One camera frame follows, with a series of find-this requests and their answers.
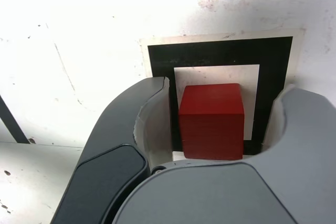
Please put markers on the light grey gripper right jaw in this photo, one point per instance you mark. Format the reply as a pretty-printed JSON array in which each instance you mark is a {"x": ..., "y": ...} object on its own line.
[{"x": 262, "y": 187}]

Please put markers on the red cube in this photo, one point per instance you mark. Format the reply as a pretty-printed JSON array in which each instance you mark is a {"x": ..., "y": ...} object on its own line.
[{"x": 210, "y": 124}]

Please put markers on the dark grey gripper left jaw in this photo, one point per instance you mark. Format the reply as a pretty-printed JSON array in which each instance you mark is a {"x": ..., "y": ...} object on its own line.
[{"x": 110, "y": 142}]

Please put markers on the black tape square outline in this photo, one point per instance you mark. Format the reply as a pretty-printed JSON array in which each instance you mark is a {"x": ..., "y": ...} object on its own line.
[{"x": 218, "y": 51}]

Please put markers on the black tape strip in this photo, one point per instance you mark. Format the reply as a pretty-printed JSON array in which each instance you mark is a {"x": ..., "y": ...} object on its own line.
[{"x": 13, "y": 121}]

